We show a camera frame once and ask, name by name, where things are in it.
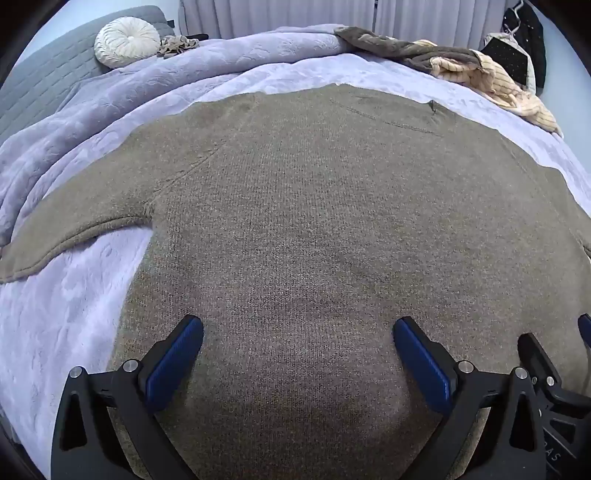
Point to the brown knit sweater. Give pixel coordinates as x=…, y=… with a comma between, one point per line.
x=295, y=240

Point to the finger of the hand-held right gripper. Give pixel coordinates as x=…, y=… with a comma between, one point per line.
x=585, y=328
x=541, y=364

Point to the black speckled hanging garment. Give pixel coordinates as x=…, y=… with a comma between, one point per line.
x=508, y=62

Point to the white pleated curtain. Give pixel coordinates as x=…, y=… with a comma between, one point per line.
x=323, y=16

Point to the grey quilted headboard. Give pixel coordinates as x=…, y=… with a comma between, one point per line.
x=44, y=76

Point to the white hanging garment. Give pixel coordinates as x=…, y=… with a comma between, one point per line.
x=532, y=78

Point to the round white pleated cushion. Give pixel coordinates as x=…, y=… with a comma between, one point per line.
x=127, y=41

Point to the black hanging jacket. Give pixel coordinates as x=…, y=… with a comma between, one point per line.
x=531, y=32

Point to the crumpled beige cloth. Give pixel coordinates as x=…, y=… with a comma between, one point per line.
x=178, y=45

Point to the cream striped fleece garment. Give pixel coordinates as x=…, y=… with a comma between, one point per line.
x=501, y=90

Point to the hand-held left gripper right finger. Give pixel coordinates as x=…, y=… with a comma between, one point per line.
x=422, y=364

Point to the grey-brown fleece garment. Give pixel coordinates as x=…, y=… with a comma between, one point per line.
x=392, y=46

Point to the lavender plush blanket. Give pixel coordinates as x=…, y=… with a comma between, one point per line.
x=115, y=134

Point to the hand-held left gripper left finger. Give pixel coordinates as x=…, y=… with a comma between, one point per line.
x=178, y=357

